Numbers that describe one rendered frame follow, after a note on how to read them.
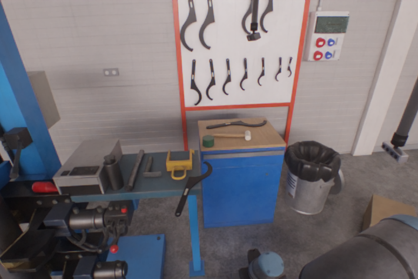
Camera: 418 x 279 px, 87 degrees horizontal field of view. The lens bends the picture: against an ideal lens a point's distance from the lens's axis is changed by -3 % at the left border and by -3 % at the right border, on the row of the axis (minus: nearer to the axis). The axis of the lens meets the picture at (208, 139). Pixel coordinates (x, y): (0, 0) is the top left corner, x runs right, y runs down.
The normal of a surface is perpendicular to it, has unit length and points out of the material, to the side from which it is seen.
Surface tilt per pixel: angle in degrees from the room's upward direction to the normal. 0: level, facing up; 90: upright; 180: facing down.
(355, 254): 30
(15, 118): 90
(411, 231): 3
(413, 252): 25
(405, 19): 90
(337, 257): 42
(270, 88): 90
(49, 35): 90
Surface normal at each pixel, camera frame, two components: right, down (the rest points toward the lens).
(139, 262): -0.02, -0.88
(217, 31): 0.08, 0.48
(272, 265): 0.12, -0.69
